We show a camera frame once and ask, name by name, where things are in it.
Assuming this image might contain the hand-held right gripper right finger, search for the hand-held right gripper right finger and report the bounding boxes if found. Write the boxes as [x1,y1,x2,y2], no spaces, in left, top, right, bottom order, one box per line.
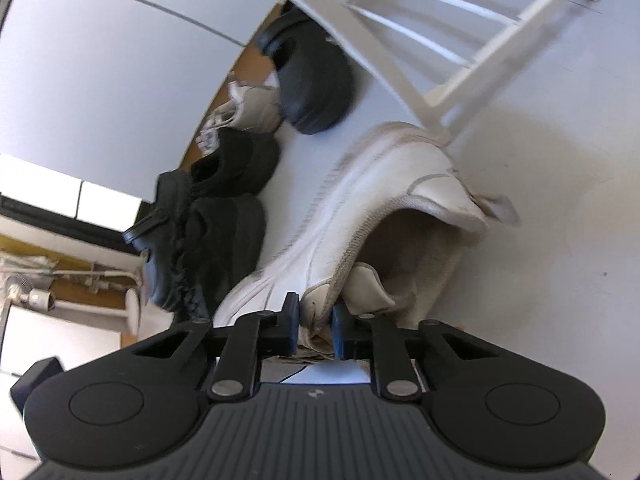
[332,305,501,402]

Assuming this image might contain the white standing fan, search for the white standing fan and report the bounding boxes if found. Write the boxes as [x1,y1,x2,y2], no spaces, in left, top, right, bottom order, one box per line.
[0,270,146,336]

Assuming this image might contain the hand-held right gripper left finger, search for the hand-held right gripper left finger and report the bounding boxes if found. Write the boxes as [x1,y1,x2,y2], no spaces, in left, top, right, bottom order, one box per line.
[134,292,300,402]

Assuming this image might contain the white metal shoe rack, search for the white metal shoe rack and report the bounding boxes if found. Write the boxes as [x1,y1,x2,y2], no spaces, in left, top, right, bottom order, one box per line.
[235,0,608,146]

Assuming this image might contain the black framed glass door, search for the black framed glass door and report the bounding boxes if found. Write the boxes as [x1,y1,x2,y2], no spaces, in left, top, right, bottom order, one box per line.
[0,152,156,261]

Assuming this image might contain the grey cabinet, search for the grey cabinet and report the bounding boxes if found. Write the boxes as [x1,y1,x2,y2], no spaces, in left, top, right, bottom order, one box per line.
[0,0,321,201]

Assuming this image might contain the black strap platform clog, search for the black strap platform clog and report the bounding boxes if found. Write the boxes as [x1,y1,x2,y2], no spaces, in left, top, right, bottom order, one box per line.
[122,170,201,313]
[257,2,356,136]

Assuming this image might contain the black suede lace-up sneaker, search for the black suede lace-up sneaker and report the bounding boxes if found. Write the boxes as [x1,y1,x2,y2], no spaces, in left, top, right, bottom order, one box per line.
[172,195,268,318]
[190,127,281,198]

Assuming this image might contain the white lace-up sneaker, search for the white lace-up sneaker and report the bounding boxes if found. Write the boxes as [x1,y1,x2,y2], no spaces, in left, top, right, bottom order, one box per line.
[197,72,286,153]
[212,122,521,361]

